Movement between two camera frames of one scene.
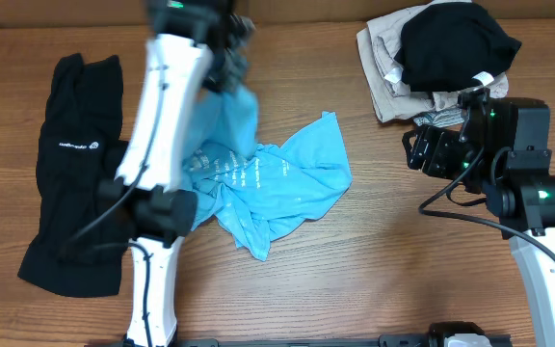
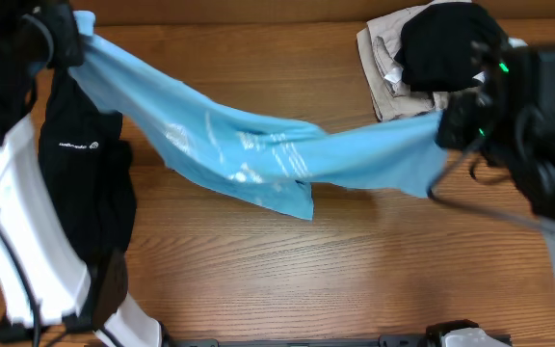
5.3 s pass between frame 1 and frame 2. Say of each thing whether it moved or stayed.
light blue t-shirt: moved
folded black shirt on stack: stayed
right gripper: moved
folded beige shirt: stayed
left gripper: moved
